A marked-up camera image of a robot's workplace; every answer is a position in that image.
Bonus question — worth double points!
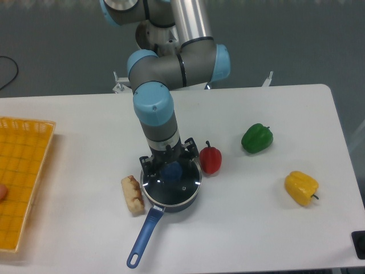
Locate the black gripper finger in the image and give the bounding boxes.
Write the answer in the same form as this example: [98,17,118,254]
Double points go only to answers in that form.
[182,138,199,168]
[139,155,158,179]

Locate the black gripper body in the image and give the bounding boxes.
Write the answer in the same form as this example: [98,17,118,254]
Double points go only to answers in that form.
[149,142,183,170]

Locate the glass lid with blue knob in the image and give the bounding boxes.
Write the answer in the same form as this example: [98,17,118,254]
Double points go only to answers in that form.
[140,159,202,212]

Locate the dark pot with blue handle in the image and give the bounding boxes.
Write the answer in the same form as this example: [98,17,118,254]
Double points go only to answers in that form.
[126,158,203,269]

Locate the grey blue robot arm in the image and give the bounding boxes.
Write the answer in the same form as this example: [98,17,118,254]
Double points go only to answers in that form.
[100,1,230,176]

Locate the red bell pepper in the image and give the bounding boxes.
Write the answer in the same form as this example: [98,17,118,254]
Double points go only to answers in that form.
[199,140,222,175]

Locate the toasted bread piece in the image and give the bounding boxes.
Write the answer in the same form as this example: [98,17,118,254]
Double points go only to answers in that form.
[121,175,145,215]

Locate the green bell pepper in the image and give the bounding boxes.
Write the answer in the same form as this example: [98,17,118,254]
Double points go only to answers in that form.
[241,123,273,154]

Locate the yellow bell pepper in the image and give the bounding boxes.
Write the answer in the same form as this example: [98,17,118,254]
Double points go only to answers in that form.
[284,171,319,207]

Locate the yellow plastic basket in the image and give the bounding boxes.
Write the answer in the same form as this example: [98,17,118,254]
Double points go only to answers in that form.
[1,116,56,253]

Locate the black device at table edge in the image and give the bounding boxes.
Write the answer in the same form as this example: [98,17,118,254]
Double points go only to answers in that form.
[351,231,365,260]

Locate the black cable on floor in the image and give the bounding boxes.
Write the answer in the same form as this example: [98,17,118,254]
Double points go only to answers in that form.
[0,55,19,91]

